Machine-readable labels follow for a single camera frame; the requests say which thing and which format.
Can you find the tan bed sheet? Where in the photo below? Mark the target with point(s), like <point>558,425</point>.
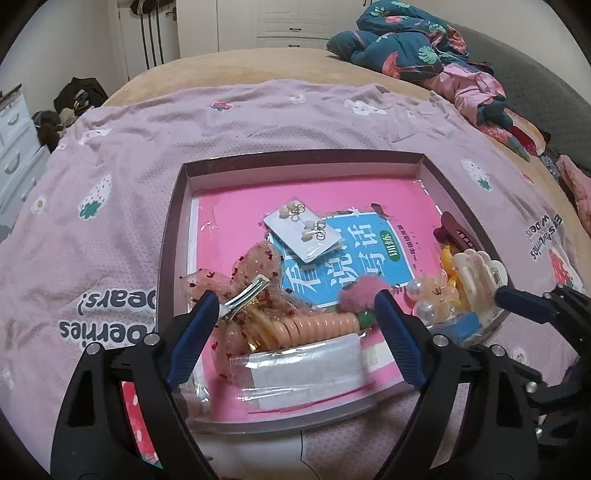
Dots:
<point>277,69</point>

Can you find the hanging bags on door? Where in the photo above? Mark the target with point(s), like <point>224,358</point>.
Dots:
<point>145,7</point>

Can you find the cream claw hair clip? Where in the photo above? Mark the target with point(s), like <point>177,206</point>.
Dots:
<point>480,277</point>

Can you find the white drawer chest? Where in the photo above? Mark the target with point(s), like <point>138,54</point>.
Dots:
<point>23,158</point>

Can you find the yellow hair accessory packet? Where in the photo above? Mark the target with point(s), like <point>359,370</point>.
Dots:
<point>447,264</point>

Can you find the white packet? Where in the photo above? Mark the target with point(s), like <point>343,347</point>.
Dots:
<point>300,376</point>

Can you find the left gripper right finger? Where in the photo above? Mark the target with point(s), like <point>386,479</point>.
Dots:
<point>497,438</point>

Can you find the maroon large hair clip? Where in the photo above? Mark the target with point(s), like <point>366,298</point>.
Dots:
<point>453,233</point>

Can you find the white wardrobe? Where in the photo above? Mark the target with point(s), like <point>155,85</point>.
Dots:
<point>212,26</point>

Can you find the maroon cardboard tray box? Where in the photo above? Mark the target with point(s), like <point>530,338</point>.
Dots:
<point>386,205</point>

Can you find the teal floral quilt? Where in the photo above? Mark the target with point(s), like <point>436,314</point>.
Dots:
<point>407,43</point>

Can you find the grey headboard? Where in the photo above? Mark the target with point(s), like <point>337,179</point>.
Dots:
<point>537,94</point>

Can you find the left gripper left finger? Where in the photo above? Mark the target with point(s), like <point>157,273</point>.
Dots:
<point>93,437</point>

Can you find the pink fuzzy hair clip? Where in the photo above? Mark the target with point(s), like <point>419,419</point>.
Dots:
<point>359,297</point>

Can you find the pink strawberry blanket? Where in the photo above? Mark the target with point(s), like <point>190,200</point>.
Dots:
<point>64,287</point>

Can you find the blue small packet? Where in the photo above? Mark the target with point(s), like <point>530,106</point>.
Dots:
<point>460,329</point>

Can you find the dark clothes pile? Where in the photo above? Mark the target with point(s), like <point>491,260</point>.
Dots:
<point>78,96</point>

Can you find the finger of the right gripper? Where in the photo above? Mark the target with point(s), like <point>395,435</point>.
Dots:
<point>539,309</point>

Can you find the orange flower pearl hair clip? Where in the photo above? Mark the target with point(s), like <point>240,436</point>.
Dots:
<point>435,298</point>

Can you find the pink sequin bow clip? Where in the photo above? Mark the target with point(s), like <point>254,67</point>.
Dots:
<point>251,301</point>

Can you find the earring card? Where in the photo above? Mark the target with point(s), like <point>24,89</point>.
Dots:
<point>305,233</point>

